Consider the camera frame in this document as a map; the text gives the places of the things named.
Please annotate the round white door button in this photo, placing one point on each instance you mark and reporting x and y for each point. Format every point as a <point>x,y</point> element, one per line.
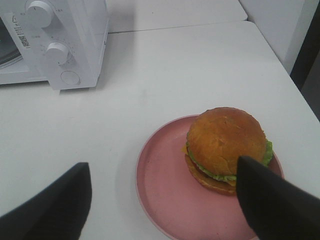
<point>70,77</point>

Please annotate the white microwave oven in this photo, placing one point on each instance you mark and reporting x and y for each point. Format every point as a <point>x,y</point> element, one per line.
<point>81,25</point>

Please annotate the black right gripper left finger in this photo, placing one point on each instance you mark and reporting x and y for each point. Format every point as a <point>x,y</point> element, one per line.
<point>59,212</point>

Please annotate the toy burger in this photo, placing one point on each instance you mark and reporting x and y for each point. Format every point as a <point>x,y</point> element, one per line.
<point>215,141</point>

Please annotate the white microwave knob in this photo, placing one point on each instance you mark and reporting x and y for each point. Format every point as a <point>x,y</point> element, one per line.
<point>57,52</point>
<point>40,13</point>

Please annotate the pink round plate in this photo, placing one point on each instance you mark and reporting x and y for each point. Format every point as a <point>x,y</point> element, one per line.
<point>172,198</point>

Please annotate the white warning label sticker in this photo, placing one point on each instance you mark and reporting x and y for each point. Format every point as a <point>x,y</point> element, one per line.
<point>19,34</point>

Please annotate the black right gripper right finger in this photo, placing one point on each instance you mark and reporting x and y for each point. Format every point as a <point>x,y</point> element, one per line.
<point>274,208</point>

